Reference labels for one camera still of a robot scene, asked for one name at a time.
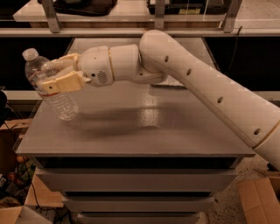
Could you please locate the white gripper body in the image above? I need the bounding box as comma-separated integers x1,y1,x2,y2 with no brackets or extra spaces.
78,46,114,87

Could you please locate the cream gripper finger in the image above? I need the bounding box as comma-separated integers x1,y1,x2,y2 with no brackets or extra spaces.
41,71,90,95
42,53,80,73

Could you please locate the cardboard box left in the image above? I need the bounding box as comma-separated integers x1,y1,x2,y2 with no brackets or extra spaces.
0,174,64,224

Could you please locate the cardboard box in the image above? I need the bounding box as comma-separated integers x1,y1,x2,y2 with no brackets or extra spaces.
236,171,280,224
0,174,64,224

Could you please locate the cardboard box right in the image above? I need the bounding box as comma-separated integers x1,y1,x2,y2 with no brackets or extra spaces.
236,171,280,224

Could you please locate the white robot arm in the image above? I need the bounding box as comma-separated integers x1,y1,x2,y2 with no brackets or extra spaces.
40,30,280,169

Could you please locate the white shelf with metal brackets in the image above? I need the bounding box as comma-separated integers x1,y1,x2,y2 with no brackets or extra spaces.
0,0,280,37

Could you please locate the black bag on shelf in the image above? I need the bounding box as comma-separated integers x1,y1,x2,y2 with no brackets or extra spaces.
37,0,118,18

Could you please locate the grey drawer cabinet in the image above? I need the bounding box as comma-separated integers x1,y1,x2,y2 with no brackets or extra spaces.
13,37,257,224

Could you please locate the clear ribbed water bottle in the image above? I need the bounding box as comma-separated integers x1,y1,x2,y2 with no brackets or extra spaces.
22,48,79,121

